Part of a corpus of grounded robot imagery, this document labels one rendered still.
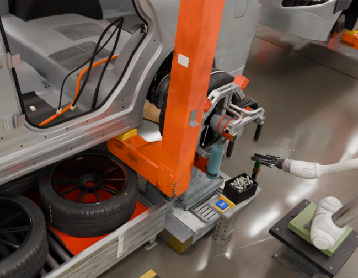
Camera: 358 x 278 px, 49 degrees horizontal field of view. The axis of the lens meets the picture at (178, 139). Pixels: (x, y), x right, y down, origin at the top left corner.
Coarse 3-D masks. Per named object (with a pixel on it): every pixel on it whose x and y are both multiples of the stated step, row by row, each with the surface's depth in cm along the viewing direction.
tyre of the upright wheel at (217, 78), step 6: (216, 72) 268; (222, 72) 273; (210, 78) 260; (216, 78) 261; (222, 78) 265; (228, 78) 271; (234, 78) 278; (210, 84) 258; (216, 84) 262; (222, 84) 268; (210, 90) 261; (234, 96) 291; (234, 102) 295; (162, 108) 267; (162, 114) 268; (162, 120) 269; (162, 126) 272; (162, 132) 277; (216, 138) 302; (210, 144) 299
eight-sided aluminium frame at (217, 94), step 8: (224, 88) 264; (232, 88) 264; (240, 88) 272; (216, 96) 255; (224, 96) 261; (240, 96) 278; (208, 112) 255; (200, 128) 257; (200, 136) 263; (216, 144) 297; (224, 144) 297; (200, 152) 274; (208, 152) 286
